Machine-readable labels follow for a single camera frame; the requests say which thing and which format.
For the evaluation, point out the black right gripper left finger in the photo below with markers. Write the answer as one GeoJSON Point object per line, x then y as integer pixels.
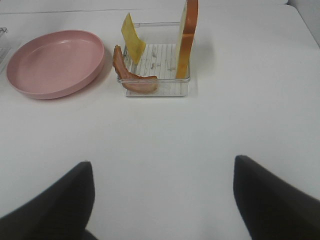
{"type": "Point", "coordinates": [61, 212]}

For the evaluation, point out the yellow cheese slice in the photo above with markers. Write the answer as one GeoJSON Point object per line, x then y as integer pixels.
{"type": "Point", "coordinates": [135, 46]}

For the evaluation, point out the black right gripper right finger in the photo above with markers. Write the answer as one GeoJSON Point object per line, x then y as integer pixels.
{"type": "Point", "coordinates": [271, 208]}

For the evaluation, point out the clear plastic container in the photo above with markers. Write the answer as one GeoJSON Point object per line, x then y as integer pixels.
{"type": "Point", "coordinates": [158, 59]}
{"type": "Point", "coordinates": [7, 46]}

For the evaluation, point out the right bread slice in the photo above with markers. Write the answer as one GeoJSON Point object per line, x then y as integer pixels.
{"type": "Point", "coordinates": [187, 28]}

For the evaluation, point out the pink round plate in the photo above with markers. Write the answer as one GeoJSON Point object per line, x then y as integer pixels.
{"type": "Point", "coordinates": [56, 64]}

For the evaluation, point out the bacon strip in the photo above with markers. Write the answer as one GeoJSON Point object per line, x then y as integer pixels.
{"type": "Point", "coordinates": [130, 77]}

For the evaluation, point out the right clear plastic container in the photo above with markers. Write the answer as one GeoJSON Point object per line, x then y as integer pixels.
{"type": "Point", "coordinates": [158, 59]}

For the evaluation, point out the left clear plastic container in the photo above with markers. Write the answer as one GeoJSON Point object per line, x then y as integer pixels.
{"type": "Point", "coordinates": [7, 46]}

